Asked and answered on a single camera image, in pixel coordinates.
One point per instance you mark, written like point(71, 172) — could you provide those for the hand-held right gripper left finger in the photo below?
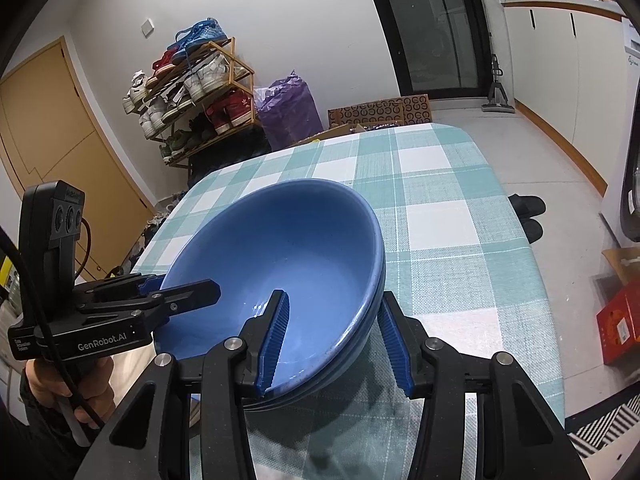
point(277, 335)

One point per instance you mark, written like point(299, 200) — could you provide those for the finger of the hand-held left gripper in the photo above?
point(195, 295)
point(150, 285)

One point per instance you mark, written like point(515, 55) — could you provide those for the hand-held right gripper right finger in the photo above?
point(392, 340)

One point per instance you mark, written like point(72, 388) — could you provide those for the blue bowl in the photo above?
point(280, 250)
point(312, 396)
point(345, 355)

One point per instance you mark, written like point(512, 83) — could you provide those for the person's left forearm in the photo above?
point(30, 440)

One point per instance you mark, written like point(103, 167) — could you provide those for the person's left hand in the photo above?
point(45, 377)

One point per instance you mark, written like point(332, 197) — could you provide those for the scattered shoes pile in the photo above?
point(160, 220)

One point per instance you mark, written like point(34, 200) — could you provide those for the teal checked tablecloth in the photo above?
point(440, 220)

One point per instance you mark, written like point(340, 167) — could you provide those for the black slipper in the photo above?
point(532, 230)
point(527, 205)

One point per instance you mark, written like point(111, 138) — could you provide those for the wooden door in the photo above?
point(50, 125)

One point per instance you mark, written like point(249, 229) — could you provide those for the wooden shoe rack with shoes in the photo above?
point(230, 107)

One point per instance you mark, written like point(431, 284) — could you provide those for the purple plastic bag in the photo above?
point(290, 110)

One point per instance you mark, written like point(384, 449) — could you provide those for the open brown cardboard box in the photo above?
point(330, 132)

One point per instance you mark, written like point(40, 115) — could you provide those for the orange red carton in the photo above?
point(617, 325)

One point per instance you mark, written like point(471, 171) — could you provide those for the patterned cardboard box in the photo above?
point(380, 110)

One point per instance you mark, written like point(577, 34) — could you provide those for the black white patterned mat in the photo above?
point(610, 425)

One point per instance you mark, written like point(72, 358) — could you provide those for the small brown cardboard box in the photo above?
point(620, 265)

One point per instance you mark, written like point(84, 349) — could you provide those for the upright vacuum cleaner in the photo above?
point(497, 95)

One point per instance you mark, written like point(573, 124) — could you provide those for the black-framed glass door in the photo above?
point(430, 25)

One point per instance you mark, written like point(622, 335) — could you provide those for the white cabinet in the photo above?
point(550, 60)

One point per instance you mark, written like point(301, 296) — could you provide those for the white wall switch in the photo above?
point(147, 28)

